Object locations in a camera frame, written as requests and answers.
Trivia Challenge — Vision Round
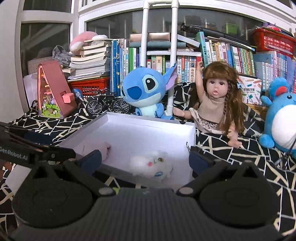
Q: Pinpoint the black folded tripod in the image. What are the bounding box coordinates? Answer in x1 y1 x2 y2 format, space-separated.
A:
180 22 226 39

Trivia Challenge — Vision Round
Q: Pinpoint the blue alien plush toy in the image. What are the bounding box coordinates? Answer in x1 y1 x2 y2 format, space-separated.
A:
121 62 178 120

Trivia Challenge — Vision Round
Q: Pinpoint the brown-haired baby doll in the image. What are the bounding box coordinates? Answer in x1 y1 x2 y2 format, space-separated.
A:
173 61 247 149

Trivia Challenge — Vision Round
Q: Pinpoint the white pipe frame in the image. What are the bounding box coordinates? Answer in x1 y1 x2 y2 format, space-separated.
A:
140 0 179 116

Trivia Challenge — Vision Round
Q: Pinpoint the red plastic crate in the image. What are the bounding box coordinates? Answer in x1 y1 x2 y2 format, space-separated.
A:
68 77 110 99

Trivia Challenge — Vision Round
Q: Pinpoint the grey crumpled cloth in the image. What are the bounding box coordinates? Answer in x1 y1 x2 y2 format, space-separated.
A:
52 45 72 67

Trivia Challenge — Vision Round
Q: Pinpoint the white fluffy plush toy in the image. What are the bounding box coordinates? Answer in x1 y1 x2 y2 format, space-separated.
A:
129 150 174 181

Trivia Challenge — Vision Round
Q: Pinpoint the round blue mouse plush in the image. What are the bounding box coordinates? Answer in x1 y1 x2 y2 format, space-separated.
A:
258 77 296 159

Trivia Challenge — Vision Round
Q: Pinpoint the row of upright books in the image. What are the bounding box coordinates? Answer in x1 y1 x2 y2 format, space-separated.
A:
111 31 296 98

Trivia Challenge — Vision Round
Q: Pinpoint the pink and white plush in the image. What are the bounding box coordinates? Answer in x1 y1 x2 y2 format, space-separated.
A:
69 31 109 55

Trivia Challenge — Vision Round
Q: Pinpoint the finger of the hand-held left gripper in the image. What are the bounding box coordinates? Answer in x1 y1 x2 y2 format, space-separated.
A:
25 144 77 164
0 122 55 146

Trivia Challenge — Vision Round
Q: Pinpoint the stack of paperback books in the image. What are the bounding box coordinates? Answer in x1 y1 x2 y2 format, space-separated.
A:
68 39 113 81

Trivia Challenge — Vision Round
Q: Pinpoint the black cable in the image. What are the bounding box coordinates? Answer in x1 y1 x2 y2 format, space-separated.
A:
274 137 296 167

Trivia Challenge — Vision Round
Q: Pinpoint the illustrated cardboard box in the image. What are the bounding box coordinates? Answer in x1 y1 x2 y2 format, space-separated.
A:
238 75 263 105

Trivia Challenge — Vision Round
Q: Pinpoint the black patterned blanket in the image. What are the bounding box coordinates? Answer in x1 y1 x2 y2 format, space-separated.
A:
0 81 296 233

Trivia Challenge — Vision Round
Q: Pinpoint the white cardboard box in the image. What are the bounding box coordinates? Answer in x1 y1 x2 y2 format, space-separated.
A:
57 111 197 192

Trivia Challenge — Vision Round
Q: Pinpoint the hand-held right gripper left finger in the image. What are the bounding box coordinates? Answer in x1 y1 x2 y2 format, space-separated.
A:
29 149 116 197

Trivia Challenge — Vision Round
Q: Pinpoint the red plastic basket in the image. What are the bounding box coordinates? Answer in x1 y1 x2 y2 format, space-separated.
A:
252 28 296 58

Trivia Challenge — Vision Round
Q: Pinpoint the bronze flat box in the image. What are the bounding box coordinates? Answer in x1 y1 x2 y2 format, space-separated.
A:
129 32 172 43

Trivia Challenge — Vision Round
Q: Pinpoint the pink plush toy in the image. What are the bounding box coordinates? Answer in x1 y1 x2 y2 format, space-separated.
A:
82 139 111 163

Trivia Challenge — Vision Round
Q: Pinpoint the black miniature bicycle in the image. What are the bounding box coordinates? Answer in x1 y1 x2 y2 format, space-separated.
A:
86 88 131 115

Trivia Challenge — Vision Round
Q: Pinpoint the pink triangular miniature house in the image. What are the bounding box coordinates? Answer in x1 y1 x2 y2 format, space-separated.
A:
36 61 78 119

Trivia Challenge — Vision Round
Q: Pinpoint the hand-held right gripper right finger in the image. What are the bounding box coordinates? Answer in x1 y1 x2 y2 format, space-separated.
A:
176 147 264 197

